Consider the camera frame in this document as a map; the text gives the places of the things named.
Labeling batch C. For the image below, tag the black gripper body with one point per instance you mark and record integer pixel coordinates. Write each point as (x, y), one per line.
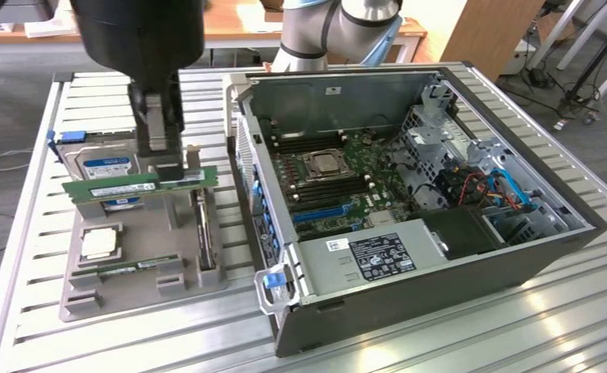
(137, 35)

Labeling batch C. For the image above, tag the green RAM stick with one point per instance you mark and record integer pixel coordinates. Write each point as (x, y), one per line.
(117, 188)
(128, 267)

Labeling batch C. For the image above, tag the white papers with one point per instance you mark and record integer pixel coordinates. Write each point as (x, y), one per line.
(262, 21)

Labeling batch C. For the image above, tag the CPU in motherboard socket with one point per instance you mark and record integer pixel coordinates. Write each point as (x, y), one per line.
(309, 159)

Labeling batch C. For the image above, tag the grey parts rack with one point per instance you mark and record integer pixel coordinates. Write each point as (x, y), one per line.
(137, 233)

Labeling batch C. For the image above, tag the green graphics card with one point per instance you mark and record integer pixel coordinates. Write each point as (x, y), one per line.
(206, 233)

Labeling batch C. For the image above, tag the silver CPU chip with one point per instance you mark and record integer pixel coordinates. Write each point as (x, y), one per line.
(100, 244)
(326, 163)

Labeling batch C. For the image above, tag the black expansion slot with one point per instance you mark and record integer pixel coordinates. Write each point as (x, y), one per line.
(316, 206)

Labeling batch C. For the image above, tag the blue expansion slot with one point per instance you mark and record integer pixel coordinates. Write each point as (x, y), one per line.
(320, 214)

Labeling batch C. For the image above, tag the silver coin battery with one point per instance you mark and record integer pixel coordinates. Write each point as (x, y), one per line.
(369, 136)

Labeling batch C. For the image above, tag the green motherboard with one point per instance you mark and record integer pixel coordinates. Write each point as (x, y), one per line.
(386, 194)

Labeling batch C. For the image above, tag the blue case latch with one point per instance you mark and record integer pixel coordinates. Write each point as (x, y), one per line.
(274, 280)

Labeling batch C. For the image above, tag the silver chipset heat sink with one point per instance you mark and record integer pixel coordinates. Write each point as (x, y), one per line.
(384, 219)

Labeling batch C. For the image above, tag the grey power supply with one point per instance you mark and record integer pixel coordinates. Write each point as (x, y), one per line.
(329, 272)

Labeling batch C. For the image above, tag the perforated metal disk bay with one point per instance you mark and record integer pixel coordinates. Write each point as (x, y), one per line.
(438, 163)

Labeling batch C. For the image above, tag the black fan shroud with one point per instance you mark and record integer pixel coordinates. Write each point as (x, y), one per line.
(464, 233)

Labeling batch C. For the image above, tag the dark grey PC case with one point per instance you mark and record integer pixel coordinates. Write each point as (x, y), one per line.
(386, 311)

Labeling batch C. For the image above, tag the wooden cabinet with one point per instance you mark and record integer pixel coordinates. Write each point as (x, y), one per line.
(490, 31)

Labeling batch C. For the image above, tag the white appliance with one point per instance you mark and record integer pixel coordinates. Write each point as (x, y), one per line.
(513, 58)

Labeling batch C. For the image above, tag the open metal disk bay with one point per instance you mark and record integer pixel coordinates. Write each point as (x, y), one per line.
(521, 227)

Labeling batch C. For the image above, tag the brown cardboard box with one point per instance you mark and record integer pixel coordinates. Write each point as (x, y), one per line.
(557, 31)

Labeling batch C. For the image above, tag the black wheeled stand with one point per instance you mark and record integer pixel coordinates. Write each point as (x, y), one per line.
(594, 70)

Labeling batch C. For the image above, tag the hard disk blue bracket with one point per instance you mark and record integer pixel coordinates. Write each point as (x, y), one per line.
(101, 165)

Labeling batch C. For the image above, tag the wooden desk white frame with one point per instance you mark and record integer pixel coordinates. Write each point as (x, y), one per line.
(221, 29)
(2, 37)

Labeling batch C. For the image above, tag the white table frame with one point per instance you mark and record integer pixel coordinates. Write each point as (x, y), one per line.
(594, 37)

